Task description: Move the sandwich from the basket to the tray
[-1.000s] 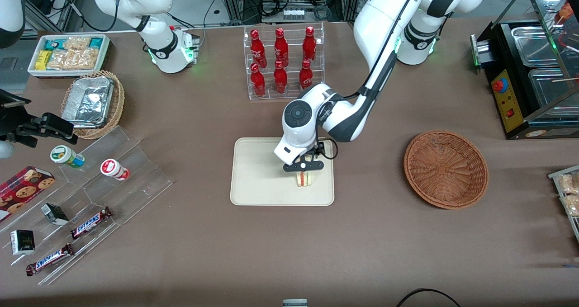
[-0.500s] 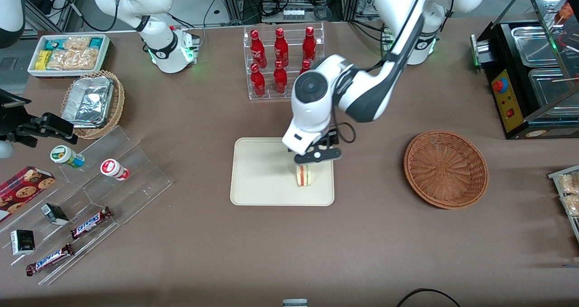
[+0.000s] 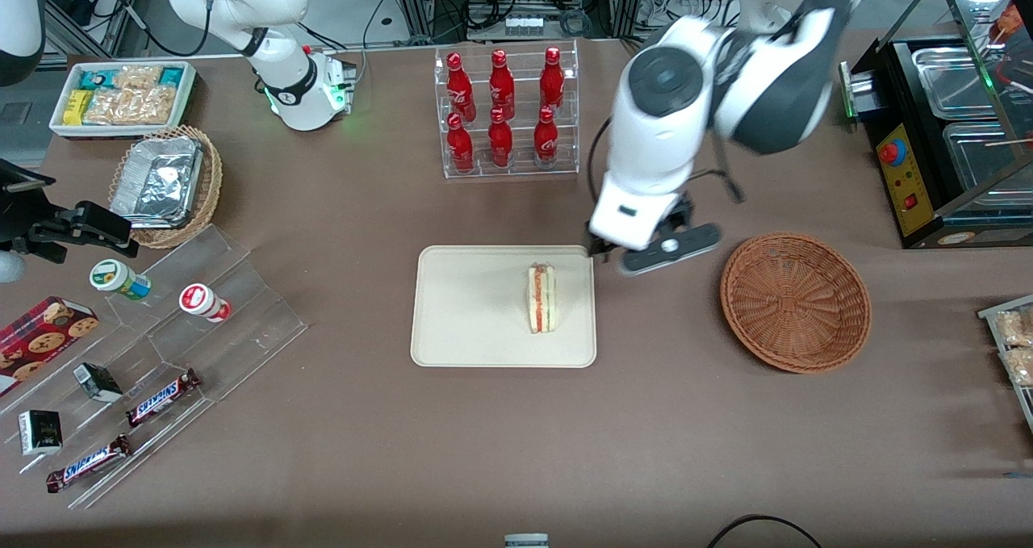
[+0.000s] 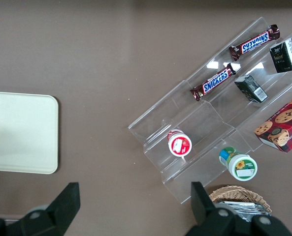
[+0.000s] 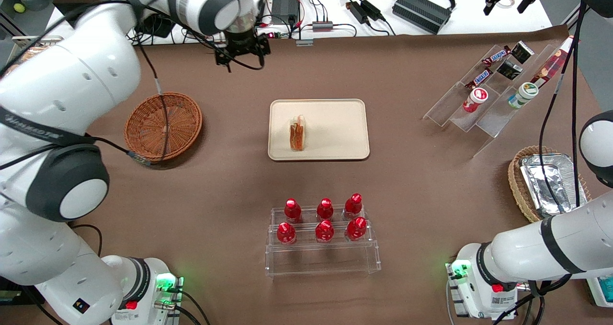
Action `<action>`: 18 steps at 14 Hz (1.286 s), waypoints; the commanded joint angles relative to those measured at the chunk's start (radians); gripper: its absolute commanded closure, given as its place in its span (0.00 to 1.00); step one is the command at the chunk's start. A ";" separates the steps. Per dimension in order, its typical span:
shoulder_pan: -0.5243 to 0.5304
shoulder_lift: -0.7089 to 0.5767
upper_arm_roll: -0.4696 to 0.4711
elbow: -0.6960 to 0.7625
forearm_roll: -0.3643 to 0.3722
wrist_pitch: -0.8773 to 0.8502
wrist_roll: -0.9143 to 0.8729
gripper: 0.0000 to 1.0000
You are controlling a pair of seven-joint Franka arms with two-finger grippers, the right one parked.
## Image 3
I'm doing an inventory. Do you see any green label yogurt cup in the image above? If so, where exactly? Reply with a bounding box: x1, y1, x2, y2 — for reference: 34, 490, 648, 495
89, 259, 153, 302

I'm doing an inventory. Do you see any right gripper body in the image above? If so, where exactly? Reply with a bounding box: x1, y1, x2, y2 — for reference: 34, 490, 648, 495
0, 159, 59, 228

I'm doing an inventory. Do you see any small black box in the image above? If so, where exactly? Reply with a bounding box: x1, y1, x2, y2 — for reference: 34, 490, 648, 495
18, 409, 64, 457
73, 362, 123, 404

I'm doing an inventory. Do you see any red cookie box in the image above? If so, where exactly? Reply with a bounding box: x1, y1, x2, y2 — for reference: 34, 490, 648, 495
0, 295, 100, 398

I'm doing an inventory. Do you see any clear acrylic bottle rack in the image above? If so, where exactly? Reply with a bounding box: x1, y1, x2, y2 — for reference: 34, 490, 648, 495
434, 40, 580, 180

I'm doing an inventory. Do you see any white plastic snack bin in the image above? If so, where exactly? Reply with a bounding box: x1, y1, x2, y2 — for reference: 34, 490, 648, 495
48, 61, 198, 140

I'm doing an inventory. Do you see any red label yogurt cup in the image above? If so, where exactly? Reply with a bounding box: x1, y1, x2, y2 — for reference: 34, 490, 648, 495
178, 283, 232, 324

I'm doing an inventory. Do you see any clear cracker bag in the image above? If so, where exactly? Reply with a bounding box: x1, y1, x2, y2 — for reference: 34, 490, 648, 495
113, 65, 163, 94
83, 86, 179, 127

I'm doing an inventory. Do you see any clear acrylic stepped display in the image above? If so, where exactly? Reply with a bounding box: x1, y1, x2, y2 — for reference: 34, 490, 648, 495
0, 224, 309, 510

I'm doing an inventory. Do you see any black table cable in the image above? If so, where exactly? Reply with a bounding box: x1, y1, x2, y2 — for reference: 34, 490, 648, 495
708, 515, 824, 548

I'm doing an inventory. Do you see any red cola bottle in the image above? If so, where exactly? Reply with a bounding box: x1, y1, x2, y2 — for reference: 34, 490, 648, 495
446, 52, 476, 123
539, 46, 566, 114
489, 49, 516, 119
533, 106, 559, 168
487, 109, 514, 169
446, 113, 475, 174

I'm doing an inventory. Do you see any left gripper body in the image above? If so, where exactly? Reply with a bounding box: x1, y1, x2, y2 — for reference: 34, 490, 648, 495
588, 173, 687, 252

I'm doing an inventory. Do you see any cream plastic tray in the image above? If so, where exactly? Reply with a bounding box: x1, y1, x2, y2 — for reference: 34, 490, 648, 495
410, 245, 597, 369

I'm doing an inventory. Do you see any tan wicker basket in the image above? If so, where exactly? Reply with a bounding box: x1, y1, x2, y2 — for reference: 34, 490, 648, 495
108, 125, 224, 250

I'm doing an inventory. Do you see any aluminium foil tray stack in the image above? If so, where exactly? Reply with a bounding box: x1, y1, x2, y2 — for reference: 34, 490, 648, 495
111, 136, 204, 230

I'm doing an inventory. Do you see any brown round wicker basket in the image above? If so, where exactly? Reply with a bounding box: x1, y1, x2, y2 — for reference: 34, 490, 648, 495
720, 232, 872, 374

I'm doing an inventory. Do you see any black food warmer machine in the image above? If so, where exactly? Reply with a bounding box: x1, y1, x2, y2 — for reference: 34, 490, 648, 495
839, 0, 1033, 250

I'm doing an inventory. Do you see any grey tray with snacks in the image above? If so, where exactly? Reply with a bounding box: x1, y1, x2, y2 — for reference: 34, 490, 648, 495
977, 294, 1033, 436

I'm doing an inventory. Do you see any snickers bar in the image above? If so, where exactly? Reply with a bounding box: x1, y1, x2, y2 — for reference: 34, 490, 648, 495
45, 434, 134, 494
125, 369, 203, 429

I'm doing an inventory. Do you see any clear bagged snack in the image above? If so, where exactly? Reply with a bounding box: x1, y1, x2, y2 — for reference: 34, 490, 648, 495
999, 346, 1033, 388
994, 308, 1033, 348

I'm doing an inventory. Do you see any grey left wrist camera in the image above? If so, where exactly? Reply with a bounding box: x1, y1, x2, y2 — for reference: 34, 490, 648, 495
620, 223, 722, 278

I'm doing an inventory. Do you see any triangular sandwich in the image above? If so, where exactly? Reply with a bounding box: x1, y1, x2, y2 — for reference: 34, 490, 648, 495
528, 262, 557, 334

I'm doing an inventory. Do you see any yellow snack packet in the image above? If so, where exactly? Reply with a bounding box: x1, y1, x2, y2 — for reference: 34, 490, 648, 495
63, 90, 94, 127

